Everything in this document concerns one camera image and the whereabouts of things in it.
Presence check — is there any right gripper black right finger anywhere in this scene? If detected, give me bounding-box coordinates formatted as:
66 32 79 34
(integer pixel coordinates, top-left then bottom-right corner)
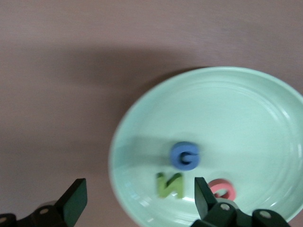
191 176 292 227

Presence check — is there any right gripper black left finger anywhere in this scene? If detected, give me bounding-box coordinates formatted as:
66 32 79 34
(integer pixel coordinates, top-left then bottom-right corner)
0 178 89 227

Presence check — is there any red letter Q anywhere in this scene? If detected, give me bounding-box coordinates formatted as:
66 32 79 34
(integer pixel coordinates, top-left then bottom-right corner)
208 178 237 201

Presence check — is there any green letter N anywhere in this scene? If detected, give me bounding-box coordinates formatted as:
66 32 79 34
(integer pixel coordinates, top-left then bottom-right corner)
155 172 185 200

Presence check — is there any blue letter G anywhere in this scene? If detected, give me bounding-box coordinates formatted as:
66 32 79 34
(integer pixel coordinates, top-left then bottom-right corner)
169 141 201 171

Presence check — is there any green plate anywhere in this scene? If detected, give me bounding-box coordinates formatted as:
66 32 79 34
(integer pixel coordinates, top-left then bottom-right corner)
108 66 303 227

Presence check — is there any brown table mat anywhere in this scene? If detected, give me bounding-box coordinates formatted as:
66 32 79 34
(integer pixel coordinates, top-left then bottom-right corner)
0 0 303 227

